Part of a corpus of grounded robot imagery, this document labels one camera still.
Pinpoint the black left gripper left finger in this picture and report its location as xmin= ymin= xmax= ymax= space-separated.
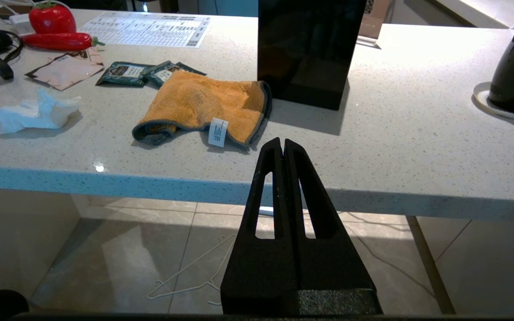
xmin=220 ymin=137 xmax=298 ymax=315

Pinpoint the torn pink foil sachet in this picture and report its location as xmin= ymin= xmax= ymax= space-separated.
xmin=25 ymin=48 xmax=105 ymax=91

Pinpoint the red toy chili pepper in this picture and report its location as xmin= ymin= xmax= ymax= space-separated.
xmin=21 ymin=32 xmax=106 ymax=51

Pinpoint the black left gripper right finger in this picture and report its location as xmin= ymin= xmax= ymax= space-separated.
xmin=284 ymin=138 xmax=376 ymax=291

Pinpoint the crumpled white tissue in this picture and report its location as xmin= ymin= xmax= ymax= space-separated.
xmin=0 ymin=88 xmax=82 ymax=134

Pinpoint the black cube tissue box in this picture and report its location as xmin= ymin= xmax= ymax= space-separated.
xmin=257 ymin=0 xmax=368 ymax=111

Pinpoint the QR code table sign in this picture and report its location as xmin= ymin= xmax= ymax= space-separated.
xmin=357 ymin=0 xmax=391 ymax=49

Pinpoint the white round saucer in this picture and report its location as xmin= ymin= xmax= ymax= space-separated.
xmin=473 ymin=82 xmax=514 ymax=121

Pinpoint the dark green tea packet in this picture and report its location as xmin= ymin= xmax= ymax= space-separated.
xmin=143 ymin=61 xmax=207 ymax=88
xmin=95 ymin=62 xmax=153 ymax=87

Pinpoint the metal counter leg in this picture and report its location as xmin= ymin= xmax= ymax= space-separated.
xmin=406 ymin=216 xmax=456 ymax=315

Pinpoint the red toy strawberry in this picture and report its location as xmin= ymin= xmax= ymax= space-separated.
xmin=29 ymin=1 xmax=78 ymax=35

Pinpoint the printed paper sheet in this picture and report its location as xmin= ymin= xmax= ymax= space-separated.
xmin=79 ymin=11 xmax=211 ymax=48

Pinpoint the orange microfibre cloth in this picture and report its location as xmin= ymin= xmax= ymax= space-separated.
xmin=132 ymin=70 xmax=273 ymax=151

